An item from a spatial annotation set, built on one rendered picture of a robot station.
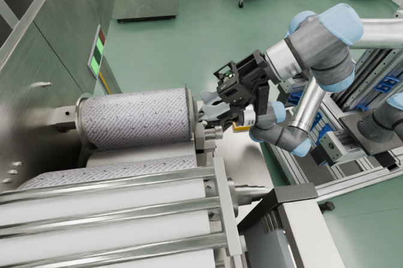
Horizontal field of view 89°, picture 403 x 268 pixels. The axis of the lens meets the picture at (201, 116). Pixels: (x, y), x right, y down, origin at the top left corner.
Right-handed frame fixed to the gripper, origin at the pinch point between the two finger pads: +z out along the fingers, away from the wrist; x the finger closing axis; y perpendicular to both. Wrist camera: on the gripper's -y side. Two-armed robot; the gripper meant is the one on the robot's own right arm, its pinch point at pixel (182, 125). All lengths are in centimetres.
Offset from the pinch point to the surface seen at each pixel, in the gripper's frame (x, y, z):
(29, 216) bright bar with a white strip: 32, 35, 17
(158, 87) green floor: -127, -109, 26
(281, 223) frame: 36.6, 31.6, -11.7
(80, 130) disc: 11.5, 20.2, 22.5
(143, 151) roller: 15.5, 14.0, 9.8
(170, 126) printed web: 11.9, 18.3, 2.5
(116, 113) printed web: 8.8, 21.6, 14.4
